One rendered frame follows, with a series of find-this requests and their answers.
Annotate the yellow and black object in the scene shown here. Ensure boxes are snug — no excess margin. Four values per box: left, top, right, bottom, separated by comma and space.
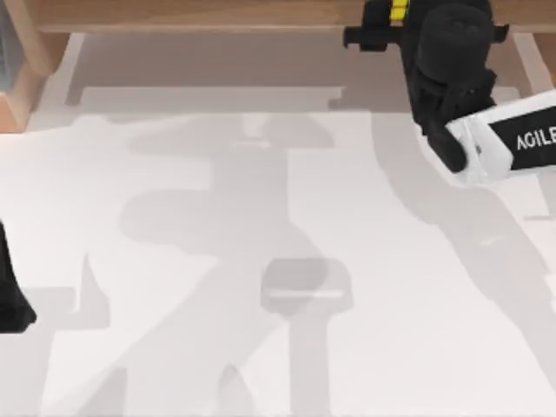
388, 0, 410, 23

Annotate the wooden drawer with grey inside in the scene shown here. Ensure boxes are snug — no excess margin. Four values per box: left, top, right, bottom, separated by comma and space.
0, 0, 28, 132

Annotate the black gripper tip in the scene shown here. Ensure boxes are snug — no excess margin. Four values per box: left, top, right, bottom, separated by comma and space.
0, 222, 38, 335

